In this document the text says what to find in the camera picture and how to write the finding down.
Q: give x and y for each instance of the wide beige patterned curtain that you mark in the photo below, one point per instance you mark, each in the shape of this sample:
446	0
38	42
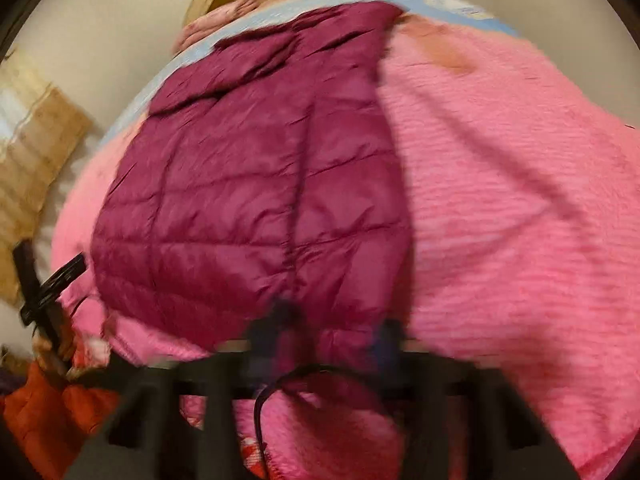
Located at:
40	135

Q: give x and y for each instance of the red plaid bed sheet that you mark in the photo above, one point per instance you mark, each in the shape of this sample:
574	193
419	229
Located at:
92	355

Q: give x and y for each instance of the magenta quilted puffer jacket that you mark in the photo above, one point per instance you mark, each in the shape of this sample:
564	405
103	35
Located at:
225	185

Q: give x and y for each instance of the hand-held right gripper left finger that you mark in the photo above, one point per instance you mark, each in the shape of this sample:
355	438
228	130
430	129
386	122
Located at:
262	335

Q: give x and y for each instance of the pink and blue printed blanket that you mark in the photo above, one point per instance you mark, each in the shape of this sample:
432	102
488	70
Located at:
500	210

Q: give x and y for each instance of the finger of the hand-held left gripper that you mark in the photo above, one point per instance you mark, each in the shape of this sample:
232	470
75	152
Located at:
67	270

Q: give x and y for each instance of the person's left forearm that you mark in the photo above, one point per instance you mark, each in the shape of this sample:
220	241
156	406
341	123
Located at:
40	420

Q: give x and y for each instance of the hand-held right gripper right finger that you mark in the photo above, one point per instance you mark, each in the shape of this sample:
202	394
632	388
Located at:
389	345

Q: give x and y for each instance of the pink floral folded blanket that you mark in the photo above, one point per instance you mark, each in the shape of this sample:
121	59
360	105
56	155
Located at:
210	20

